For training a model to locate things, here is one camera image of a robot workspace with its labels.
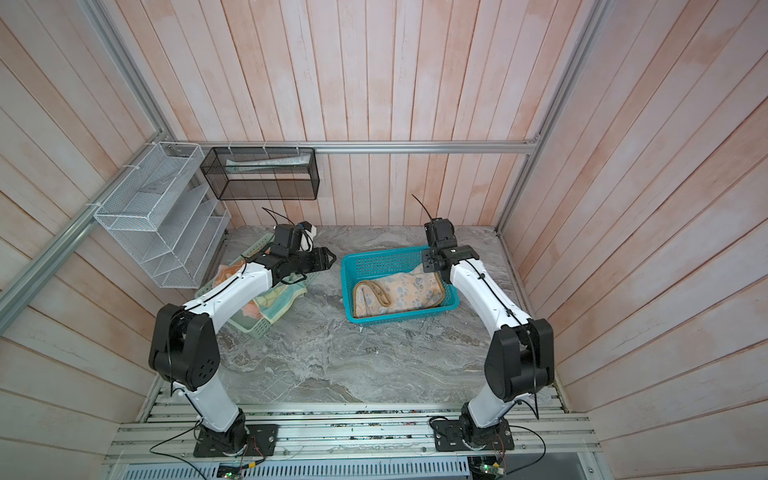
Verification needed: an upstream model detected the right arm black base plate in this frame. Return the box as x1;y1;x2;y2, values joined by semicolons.
428;416;515;452

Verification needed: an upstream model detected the aluminium mounting rail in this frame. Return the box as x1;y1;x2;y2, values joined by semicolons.
104;402;601;466

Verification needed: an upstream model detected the orange paw print towel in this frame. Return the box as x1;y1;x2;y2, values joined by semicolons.
352;265;446;318

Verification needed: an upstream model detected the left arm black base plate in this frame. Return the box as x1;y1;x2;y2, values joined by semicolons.
193;424;279;458

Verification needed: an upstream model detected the green yellow striped towel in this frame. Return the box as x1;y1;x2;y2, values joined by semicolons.
253;282;307;324

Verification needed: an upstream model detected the black mesh wall basket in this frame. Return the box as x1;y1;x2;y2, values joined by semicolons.
201;146;320;201

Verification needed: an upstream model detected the white wire mesh shelf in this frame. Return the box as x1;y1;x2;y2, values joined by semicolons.
95;142;231;289

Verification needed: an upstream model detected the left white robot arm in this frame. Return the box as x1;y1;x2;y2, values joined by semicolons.
148;221;336;433

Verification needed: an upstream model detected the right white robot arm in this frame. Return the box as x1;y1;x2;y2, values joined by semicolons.
422;218;555;436

